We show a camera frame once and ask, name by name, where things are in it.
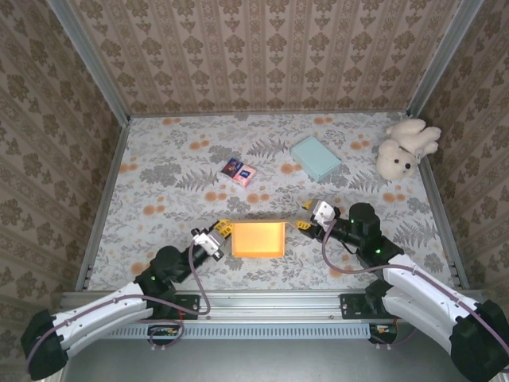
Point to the tan cardboard paper box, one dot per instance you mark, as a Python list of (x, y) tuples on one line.
[(256, 240)]

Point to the mint green paper box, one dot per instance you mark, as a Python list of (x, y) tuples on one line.
[(316, 159)]

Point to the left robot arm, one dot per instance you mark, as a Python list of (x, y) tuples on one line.
[(99, 324)]

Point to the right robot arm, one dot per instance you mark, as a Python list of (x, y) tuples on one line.
[(421, 302)]

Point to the pink tissue pack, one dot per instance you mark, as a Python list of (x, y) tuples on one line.
[(244, 176)]

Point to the blue tissue pack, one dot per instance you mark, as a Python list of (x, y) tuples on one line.
[(231, 167)]

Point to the black controller board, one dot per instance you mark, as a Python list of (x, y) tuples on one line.
[(163, 332), (383, 331)]

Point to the white plush toy dog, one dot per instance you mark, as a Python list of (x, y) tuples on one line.
[(397, 159)]

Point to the grey metal lower panel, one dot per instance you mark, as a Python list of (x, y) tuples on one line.
[(258, 362)]

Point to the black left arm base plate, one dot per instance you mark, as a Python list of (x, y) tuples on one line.
[(191, 306)]

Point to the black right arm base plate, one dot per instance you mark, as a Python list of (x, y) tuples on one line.
[(352, 306)]

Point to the aluminium side rail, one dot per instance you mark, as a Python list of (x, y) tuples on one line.
[(443, 223), (105, 199)]

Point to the long aluminium base rail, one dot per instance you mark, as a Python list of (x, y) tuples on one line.
[(270, 304)]

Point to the aluminium frame post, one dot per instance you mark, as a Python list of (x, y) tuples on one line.
[(441, 55), (87, 51)]

